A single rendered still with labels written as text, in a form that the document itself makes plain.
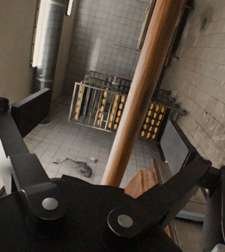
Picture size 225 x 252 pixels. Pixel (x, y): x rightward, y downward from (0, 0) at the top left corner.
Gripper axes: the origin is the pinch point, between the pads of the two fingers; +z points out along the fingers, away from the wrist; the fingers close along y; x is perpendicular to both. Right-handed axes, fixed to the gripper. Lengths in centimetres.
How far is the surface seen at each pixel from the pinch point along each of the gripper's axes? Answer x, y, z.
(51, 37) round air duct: 0, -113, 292
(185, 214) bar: -93, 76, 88
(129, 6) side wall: 112, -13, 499
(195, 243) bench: -99, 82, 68
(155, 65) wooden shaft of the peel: 6.3, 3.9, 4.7
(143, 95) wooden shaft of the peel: 2.6, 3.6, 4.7
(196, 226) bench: -99, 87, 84
